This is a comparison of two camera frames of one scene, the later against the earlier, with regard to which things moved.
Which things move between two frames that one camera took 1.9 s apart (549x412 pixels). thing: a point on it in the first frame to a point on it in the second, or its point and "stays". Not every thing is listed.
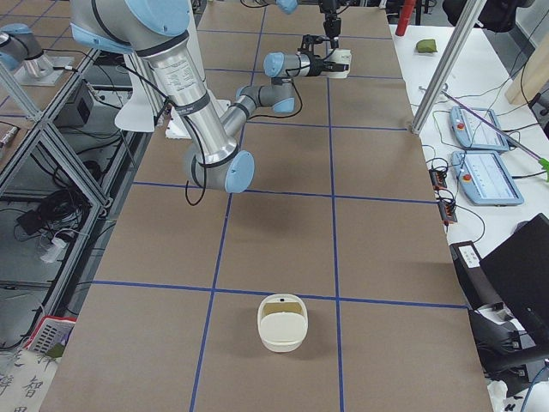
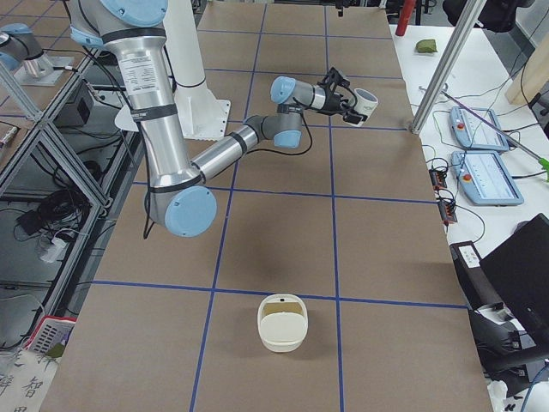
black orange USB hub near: [447, 211] stays
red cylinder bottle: [406, 14] stays
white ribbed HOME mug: [339, 56] to [364, 102]
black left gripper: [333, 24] to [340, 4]
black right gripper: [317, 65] to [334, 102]
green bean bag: [426, 45] stays
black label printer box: [472, 276] stays
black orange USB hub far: [438, 178] stays
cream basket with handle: [282, 322] stays
